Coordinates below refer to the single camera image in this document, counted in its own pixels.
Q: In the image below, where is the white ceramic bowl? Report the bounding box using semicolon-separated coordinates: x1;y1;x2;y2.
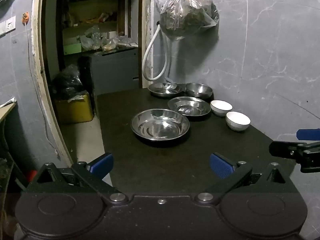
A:
226;111;251;132
210;100;233;117

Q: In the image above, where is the white wall socket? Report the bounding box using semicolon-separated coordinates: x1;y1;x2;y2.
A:
0;16;17;37

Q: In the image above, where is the green box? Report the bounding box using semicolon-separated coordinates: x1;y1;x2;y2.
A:
64;42;83;55

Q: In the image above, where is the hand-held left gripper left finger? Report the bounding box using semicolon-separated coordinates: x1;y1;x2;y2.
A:
26;152;129;204

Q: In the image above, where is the pile of clear plastic bags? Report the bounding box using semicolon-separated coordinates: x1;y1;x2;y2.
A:
80;25;138;52

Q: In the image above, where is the grey cabinet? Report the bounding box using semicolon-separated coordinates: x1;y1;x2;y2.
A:
80;47;139;95

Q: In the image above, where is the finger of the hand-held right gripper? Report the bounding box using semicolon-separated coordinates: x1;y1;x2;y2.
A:
296;129;320;140
269;141;320;173

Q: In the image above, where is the black garbage bag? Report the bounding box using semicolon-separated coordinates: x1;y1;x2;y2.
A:
51;65;84;100

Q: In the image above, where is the clear hanging plastic bag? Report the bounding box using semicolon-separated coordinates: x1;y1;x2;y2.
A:
156;0;220;40

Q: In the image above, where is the white hose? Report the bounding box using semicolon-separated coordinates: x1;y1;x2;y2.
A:
142;21;169;82

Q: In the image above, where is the cluttered storage shelf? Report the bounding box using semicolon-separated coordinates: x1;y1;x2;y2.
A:
56;0;130;55

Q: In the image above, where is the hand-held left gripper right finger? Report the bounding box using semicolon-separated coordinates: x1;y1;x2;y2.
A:
194;152;300;204

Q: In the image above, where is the steel plate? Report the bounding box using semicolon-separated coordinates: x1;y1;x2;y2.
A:
131;108;190;141
148;82;187;98
167;96;212;117

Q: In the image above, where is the wooden side table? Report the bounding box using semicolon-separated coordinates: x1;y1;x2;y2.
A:
0;100;18;121

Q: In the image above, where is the cream door frame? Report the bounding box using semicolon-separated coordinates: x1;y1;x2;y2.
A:
31;0;153;164

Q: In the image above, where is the yellow box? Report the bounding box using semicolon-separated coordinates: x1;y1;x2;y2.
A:
54;91;94;124

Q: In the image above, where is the steel bowl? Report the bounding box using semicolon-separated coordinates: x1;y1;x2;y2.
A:
185;82;213;99

